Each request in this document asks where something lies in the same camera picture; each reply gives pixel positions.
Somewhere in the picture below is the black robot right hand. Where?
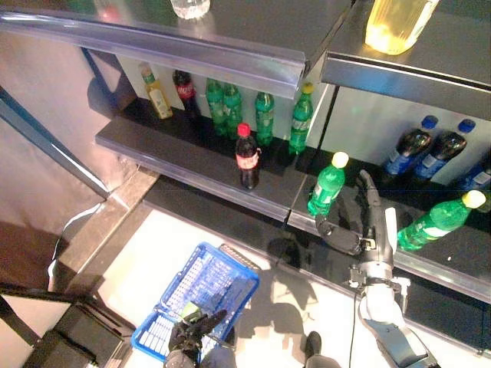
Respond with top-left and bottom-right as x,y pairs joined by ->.
315,170 -> 394,265

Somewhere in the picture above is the blue plastic shopping basket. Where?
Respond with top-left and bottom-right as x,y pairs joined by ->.
130,241 -> 262,363

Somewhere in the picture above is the large yellow drink bottle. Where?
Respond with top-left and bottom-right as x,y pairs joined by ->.
364,0 -> 441,55

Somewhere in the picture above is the silver robot right leg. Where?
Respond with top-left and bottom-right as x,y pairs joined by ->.
305,331 -> 342,368

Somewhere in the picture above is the silver robot leg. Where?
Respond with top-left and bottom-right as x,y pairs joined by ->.
199,344 -> 239,368
305,331 -> 342,368

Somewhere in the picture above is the Coca-Cola bottle red cap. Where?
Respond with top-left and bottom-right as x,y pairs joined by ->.
234,122 -> 263,191
171,69 -> 201,120

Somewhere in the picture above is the silver robot left leg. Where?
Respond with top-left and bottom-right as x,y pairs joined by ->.
199,344 -> 239,368

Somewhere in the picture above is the black shelf board steel edge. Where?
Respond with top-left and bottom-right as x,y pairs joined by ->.
321,0 -> 491,88

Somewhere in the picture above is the yellow tea bottle green label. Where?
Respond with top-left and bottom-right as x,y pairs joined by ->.
137,62 -> 174,120

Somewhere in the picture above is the grey stone ledge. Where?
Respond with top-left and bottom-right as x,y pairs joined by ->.
49,164 -> 160,296

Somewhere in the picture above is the clear plastic bottle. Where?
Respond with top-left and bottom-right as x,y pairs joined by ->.
170,0 -> 212,21

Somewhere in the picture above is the dark metal pole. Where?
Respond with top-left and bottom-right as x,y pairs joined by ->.
0,86 -> 112,200

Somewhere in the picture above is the grey fabric backdrop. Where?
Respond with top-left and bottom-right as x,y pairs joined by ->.
0,30 -> 135,231

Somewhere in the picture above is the black shelf board clear rail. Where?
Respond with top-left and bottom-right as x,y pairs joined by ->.
0,0 -> 356,92
287,149 -> 491,306
94,97 -> 308,224

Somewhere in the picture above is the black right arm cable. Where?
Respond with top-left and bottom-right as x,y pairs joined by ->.
348,289 -> 364,368

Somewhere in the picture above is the pale left hand bracket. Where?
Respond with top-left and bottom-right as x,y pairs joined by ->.
180,301 -> 204,323

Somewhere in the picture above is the white cable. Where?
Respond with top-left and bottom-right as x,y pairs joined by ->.
47,202 -> 105,278

